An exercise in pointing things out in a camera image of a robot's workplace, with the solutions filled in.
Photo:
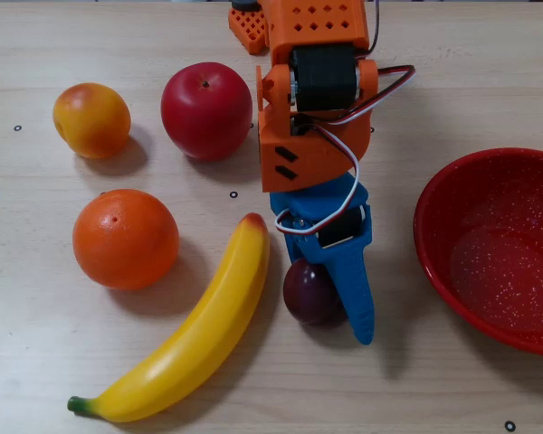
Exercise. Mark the red apple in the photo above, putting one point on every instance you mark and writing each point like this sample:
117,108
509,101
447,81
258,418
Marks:
206,113

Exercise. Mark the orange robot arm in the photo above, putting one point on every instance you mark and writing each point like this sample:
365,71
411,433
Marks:
312,153

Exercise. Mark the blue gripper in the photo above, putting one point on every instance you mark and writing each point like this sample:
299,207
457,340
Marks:
309,209

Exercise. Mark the black table clamp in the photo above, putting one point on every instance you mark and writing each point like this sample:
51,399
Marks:
246,4

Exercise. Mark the orange fruit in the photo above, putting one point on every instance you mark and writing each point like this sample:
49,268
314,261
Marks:
124,239

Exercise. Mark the yellow banana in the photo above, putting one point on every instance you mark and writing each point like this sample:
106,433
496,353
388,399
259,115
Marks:
208,325

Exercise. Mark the yellow orange peach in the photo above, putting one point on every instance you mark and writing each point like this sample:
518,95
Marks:
92,119

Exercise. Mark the purple plum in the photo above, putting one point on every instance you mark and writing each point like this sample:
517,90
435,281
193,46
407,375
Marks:
310,296

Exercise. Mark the orange grid base plate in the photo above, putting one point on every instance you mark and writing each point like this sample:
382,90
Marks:
249,29

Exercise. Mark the red speckled bowl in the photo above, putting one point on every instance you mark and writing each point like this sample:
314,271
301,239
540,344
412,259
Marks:
502,262

